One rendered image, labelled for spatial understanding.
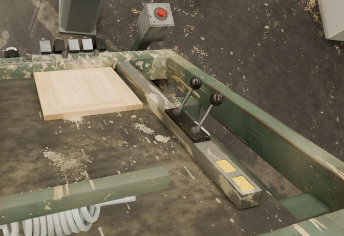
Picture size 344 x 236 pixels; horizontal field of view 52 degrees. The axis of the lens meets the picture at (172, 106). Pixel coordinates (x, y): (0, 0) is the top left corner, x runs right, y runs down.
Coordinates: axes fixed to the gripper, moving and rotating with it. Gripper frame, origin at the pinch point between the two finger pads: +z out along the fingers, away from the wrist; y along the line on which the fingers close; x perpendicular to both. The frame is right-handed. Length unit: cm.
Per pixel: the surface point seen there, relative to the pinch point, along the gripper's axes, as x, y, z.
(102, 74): 63, -69, -9
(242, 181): -16, -94, -5
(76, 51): 91, -60, -13
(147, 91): 35, -72, -6
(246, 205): -18, -98, -3
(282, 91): 87, 68, 127
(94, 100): 44, -86, -14
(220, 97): -2, -76, -12
